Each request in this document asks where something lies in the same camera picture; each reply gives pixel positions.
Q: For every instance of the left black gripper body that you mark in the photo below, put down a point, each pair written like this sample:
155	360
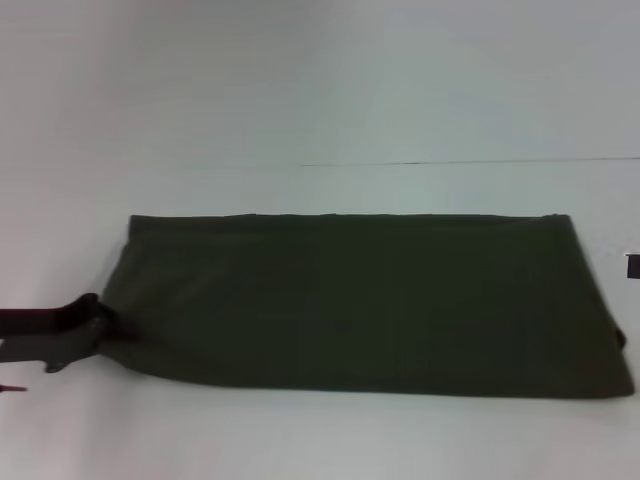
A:
50	332

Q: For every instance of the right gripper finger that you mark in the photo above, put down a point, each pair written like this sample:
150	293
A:
633	266

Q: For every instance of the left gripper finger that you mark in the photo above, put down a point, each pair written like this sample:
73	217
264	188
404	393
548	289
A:
117	325

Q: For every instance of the dark green shirt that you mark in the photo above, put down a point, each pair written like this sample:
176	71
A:
370	300

